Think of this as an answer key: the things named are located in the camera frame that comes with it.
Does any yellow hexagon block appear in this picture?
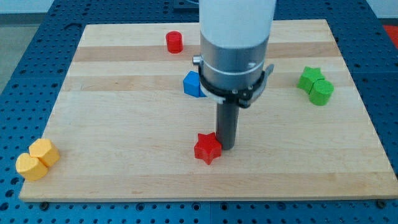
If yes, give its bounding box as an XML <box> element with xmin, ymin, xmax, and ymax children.
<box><xmin>29</xmin><ymin>138</ymin><xmax>60</xmax><ymax>167</ymax></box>

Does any light wooden board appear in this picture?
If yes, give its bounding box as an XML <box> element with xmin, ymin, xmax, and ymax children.
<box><xmin>19</xmin><ymin>20</ymin><xmax>397</xmax><ymax>202</ymax></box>

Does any blue cube block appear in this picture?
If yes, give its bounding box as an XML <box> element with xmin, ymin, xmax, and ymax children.
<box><xmin>183</xmin><ymin>71</ymin><xmax>206</xmax><ymax>98</ymax></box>

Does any red star block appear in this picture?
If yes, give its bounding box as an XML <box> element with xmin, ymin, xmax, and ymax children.
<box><xmin>194</xmin><ymin>133</ymin><xmax>222</xmax><ymax>165</ymax></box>

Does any green star block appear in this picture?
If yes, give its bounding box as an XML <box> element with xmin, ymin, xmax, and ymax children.
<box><xmin>297</xmin><ymin>67</ymin><xmax>325</xmax><ymax>94</ymax></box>

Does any red cylinder block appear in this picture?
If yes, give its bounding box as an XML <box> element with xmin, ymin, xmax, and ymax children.
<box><xmin>165</xmin><ymin>31</ymin><xmax>183</xmax><ymax>54</ymax></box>

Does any green cylinder block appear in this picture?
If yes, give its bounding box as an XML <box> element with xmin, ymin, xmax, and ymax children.
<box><xmin>309</xmin><ymin>80</ymin><xmax>334</xmax><ymax>106</ymax></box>

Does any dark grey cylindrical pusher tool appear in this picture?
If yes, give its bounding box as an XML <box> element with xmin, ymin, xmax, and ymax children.
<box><xmin>216</xmin><ymin>103</ymin><xmax>239</xmax><ymax>151</ymax></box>

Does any yellow heart block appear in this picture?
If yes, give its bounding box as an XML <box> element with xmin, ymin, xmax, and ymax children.
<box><xmin>16</xmin><ymin>153</ymin><xmax>48</xmax><ymax>181</ymax></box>

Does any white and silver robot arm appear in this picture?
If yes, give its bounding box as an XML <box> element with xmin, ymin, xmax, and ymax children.
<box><xmin>193</xmin><ymin>0</ymin><xmax>276</xmax><ymax>108</ymax></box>

